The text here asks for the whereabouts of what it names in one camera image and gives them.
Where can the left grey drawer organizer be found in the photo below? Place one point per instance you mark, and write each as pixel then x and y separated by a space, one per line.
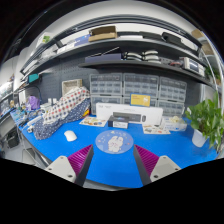
pixel 106 88

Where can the small black box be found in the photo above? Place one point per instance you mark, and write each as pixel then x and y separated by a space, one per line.
pixel 118 122

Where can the right sticker sheet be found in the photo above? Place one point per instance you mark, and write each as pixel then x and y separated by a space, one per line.
pixel 154 129

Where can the middle grey drawer organizer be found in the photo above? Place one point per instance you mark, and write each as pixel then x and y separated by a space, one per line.
pixel 140 84

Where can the green potted plant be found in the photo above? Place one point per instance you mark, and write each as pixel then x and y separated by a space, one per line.
pixel 208 118

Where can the purple bag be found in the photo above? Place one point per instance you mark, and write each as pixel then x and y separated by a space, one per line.
pixel 34 102

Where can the white computer mouse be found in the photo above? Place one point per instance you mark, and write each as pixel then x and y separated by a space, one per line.
pixel 70 136

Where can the white clear storage box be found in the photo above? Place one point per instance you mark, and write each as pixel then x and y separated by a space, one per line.
pixel 173 124

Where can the patterned fabric bundle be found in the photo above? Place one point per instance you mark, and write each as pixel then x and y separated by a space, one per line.
pixel 71 107

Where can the dark flat box on shelf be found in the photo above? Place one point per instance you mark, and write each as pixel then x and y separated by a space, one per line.
pixel 103 58

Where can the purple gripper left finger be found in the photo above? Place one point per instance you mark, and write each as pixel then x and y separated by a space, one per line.
pixel 73 168

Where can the cardboard box on shelf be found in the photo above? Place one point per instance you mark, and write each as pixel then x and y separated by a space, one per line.
pixel 103 33

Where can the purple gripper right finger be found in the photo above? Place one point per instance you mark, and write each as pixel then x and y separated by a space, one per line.
pixel 152 167

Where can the left sticker sheet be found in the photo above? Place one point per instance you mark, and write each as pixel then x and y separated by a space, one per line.
pixel 93 121

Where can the white plant pot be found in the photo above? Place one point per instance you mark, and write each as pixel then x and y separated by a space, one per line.
pixel 198 139

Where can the grey drawer organizer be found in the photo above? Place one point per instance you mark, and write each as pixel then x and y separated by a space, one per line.
pixel 140 84
pixel 172 95
pixel 106 88

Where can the sticker sheet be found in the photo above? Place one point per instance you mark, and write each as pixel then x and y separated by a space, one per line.
pixel 93 121
pixel 154 129

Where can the dark wall shelf unit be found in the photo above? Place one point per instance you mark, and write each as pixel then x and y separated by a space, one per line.
pixel 188 45

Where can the right grey drawer organizer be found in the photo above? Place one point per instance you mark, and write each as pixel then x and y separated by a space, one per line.
pixel 172 95

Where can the yellow card box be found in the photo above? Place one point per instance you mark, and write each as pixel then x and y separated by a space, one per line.
pixel 140 100

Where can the white framed box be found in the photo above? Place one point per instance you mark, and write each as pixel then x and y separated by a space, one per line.
pixel 70 84

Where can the white keyboard box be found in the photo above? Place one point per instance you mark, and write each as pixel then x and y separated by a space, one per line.
pixel 135 114

